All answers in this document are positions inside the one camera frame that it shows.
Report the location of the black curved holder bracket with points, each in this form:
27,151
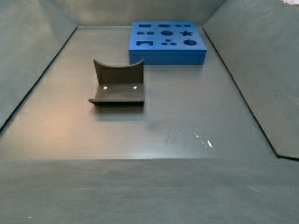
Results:
120,83

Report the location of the blue shape sorter block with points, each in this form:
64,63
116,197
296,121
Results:
165,43

